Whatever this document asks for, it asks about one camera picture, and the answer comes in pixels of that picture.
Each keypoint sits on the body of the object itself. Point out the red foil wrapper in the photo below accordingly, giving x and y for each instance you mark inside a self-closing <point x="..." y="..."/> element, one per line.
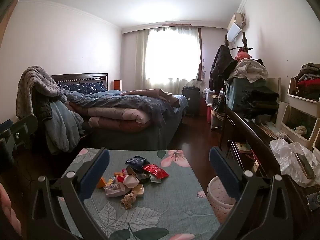
<point x="156" y="171"/>

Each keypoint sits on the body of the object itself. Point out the black hanging coat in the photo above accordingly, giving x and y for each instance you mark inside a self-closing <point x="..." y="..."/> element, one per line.
<point x="221" y="65"/>

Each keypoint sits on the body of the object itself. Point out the wooden coat rack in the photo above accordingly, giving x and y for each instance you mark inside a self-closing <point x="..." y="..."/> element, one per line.
<point x="243" y="42"/>

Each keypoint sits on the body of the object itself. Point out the black printed box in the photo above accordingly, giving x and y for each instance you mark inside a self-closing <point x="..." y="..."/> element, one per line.
<point x="136" y="172"/>

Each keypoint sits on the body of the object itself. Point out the white plastic bag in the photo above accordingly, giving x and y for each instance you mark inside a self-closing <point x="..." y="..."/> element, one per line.
<point x="285" y="160"/>

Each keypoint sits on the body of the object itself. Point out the white air conditioner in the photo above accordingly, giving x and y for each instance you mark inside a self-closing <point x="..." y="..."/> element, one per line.
<point x="235" y="28"/>

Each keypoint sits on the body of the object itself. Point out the orange wedge piece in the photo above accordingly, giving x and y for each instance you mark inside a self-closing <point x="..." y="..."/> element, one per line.
<point x="101" y="183"/>

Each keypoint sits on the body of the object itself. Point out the pink folded quilt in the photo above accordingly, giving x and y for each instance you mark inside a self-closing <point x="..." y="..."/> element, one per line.
<point x="112" y="120"/>

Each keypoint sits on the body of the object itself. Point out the black suitcase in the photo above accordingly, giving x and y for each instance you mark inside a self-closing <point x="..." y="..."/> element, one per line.
<point x="191" y="100"/>

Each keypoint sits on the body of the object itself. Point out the light blue fleece robe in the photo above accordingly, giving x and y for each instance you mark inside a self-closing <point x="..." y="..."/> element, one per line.
<point x="62" y="127"/>

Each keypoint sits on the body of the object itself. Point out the white cloth pile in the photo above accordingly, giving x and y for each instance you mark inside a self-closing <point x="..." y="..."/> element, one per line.
<point x="250" y="68"/>

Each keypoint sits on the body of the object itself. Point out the bed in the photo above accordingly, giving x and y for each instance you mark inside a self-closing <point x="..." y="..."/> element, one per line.
<point x="140" y="130"/>

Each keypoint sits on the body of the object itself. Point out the blue duvet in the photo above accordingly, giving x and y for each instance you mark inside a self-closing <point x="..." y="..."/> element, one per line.
<point x="112" y="100"/>

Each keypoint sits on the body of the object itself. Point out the brown blanket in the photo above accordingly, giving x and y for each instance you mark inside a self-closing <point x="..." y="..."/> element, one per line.
<point x="155" y="95"/>

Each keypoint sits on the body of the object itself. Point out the brown crumpled paper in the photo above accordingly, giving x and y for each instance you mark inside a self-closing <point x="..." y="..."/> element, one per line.
<point x="128" y="200"/>

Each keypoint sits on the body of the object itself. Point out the pink dotted waste bin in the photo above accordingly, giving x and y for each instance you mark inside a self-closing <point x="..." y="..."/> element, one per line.
<point x="220" y="205"/>

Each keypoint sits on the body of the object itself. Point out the cream storage bin rack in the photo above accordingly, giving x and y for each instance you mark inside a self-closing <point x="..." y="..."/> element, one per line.
<point x="297" y="120"/>

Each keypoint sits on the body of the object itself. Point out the dark wooden dresser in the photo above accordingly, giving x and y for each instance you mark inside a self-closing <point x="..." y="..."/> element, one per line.
<point x="265" y="160"/>

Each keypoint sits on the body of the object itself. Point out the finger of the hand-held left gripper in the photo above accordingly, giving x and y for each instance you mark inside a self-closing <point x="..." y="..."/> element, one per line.
<point x="5" y="125"/>
<point x="21" y="132"/>

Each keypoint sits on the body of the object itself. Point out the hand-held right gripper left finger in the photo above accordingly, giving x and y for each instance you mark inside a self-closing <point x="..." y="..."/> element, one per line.
<point x="96" y="172"/>

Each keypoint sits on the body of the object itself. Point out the red storage box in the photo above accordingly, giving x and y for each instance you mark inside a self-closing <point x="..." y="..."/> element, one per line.
<point x="209" y="113"/>

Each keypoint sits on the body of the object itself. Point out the wooden nightstand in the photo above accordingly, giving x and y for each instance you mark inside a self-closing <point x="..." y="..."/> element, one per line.
<point x="117" y="85"/>

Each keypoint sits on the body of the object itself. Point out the dark blue wrapper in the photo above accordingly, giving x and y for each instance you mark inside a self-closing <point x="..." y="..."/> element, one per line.
<point x="137" y="160"/>

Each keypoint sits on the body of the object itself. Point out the booklet in drawer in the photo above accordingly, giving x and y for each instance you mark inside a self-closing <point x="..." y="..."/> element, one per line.
<point x="243" y="148"/>

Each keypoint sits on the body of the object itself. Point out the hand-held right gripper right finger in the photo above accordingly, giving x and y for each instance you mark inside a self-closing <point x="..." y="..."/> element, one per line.
<point x="222" y="172"/>

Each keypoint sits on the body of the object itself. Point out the pink white round lid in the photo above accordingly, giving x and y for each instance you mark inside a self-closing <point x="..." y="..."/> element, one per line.
<point x="131" y="180"/>

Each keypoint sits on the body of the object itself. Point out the grey knit blanket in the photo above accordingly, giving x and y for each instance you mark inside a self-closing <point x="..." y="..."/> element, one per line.
<point x="32" y="85"/>

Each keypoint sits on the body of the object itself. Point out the white crumpled packet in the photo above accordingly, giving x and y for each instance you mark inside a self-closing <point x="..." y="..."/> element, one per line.
<point x="113" y="190"/>

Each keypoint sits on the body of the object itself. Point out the sheer window curtain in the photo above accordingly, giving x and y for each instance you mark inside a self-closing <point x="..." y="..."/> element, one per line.
<point x="172" y="55"/>

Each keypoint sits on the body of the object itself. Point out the star print pillow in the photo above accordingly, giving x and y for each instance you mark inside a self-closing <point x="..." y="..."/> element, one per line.
<point x="85" y="87"/>

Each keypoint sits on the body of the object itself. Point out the dark wooden headboard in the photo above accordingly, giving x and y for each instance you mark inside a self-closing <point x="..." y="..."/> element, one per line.
<point x="80" y="77"/>

